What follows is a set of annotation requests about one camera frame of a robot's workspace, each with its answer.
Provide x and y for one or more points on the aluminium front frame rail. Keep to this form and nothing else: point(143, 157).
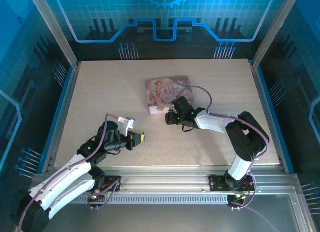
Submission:
point(162, 179)

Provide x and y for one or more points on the aluminium side frame rail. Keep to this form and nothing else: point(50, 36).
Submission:
point(66, 96)
point(262, 91)

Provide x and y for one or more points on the small circuit board with LEDs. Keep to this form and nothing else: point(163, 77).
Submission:
point(95, 198)
point(237, 198)

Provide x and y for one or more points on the aluminium frame post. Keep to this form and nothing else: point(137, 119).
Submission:
point(53, 29)
point(272, 29)

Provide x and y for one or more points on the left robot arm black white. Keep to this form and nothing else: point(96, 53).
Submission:
point(62, 178)

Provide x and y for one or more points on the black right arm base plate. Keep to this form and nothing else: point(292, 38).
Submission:
point(217, 183)

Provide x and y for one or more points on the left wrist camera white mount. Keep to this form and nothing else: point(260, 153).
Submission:
point(125, 121)

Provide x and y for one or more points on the pink illustrated diary book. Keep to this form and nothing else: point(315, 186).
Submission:
point(162, 91)

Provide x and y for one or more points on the grey metal panel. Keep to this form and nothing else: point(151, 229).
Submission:
point(162, 218)

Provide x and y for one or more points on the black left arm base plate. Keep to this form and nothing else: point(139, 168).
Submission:
point(112, 183)

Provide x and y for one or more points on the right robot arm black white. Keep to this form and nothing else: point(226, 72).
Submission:
point(212, 123)

